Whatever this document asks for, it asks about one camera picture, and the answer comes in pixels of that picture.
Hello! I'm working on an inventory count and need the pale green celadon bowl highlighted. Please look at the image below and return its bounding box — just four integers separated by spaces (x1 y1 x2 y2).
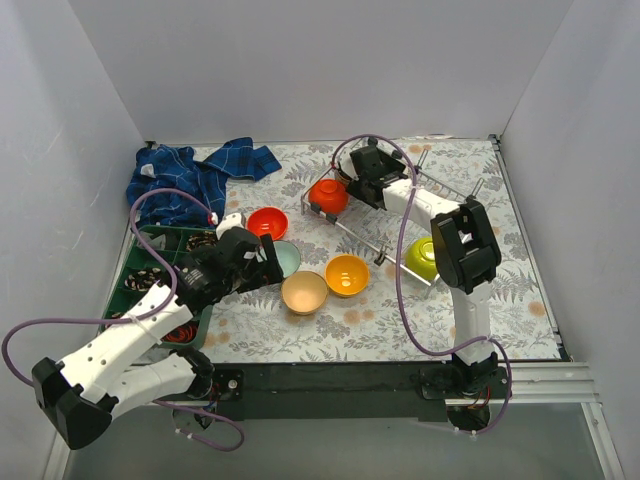
274 240 301 278

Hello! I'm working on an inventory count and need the beige bowl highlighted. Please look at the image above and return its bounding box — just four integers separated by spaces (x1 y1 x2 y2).
281 271 329 315

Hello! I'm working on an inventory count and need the red-orange bowl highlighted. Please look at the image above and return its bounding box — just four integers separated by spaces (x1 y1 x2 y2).
246 206 289 240
308 178 349 215

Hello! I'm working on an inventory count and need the yellow-orange bowl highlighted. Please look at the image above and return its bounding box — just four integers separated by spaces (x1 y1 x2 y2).
324 254 370 297

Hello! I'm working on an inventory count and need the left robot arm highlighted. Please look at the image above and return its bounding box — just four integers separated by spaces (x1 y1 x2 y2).
31 227 283 450

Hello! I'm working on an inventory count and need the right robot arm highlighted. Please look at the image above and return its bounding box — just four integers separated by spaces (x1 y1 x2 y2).
336 143 502 398

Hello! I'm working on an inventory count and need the black bowl with gold rim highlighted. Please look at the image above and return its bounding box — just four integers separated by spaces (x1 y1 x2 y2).
334 167 352 187

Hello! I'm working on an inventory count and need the lime green bowl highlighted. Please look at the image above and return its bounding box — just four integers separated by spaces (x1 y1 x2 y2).
405 237 438 282

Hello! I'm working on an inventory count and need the blue plaid cloth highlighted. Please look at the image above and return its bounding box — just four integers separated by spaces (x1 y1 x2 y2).
126 137 281 228

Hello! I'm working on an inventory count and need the green compartment tray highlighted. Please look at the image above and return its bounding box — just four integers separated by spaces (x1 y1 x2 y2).
104 225 217 350

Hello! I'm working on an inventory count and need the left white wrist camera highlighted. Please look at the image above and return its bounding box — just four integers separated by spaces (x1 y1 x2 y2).
208 212 245 239

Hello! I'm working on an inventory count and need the red coiled cable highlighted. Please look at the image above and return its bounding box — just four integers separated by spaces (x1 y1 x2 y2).
164 322 199 346

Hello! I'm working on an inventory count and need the metal wire dish rack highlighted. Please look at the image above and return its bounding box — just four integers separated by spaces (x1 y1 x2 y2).
301 134 481 286

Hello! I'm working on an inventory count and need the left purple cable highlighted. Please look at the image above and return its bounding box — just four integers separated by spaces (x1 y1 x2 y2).
1 188 246 453

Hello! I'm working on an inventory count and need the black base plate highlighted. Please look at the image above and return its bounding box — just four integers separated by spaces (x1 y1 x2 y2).
210 362 506 428

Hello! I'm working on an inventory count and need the aluminium frame rail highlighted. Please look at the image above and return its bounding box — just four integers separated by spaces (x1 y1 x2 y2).
45 362 623 479

